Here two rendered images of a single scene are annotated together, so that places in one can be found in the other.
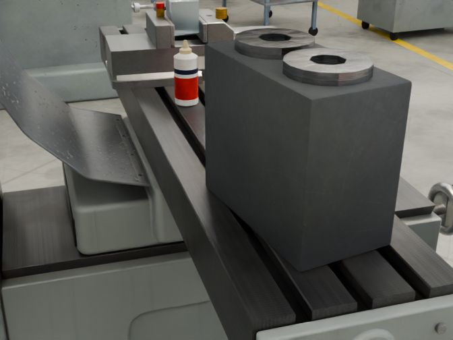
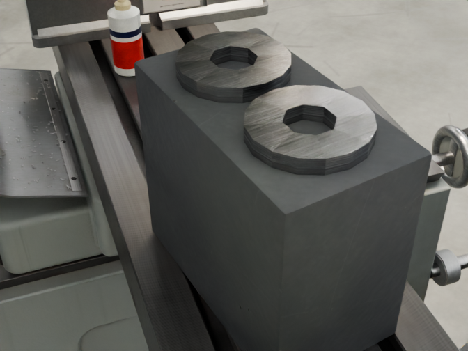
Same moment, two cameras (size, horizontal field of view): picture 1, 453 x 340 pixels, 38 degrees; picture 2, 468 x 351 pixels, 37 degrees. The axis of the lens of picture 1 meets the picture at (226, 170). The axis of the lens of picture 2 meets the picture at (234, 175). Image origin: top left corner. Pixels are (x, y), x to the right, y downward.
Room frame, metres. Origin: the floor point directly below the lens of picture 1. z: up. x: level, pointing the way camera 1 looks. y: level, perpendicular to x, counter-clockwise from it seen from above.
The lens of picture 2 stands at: (0.24, -0.03, 1.43)
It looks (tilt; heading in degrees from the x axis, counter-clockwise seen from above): 38 degrees down; 358
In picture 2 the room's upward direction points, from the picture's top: 1 degrees counter-clockwise
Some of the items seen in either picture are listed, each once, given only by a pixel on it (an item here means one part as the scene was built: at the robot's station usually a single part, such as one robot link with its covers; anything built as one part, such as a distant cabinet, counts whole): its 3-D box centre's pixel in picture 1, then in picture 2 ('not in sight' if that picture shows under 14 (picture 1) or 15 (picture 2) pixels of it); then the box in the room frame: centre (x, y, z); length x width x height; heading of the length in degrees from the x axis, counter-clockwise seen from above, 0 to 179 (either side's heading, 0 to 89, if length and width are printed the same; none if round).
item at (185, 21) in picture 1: (182, 14); not in sight; (1.23, 0.09, 1.08); 0.06 x 0.05 x 0.06; 15
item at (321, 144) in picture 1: (295, 135); (267, 192); (0.68, -0.08, 1.07); 0.22 x 0.12 x 0.20; 28
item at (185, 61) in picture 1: (186, 71); (125, 31); (1.06, 0.07, 1.02); 0.04 x 0.04 x 0.11
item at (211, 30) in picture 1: (211, 25); not in sight; (1.25, 0.03, 1.06); 0.12 x 0.06 x 0.04; 15
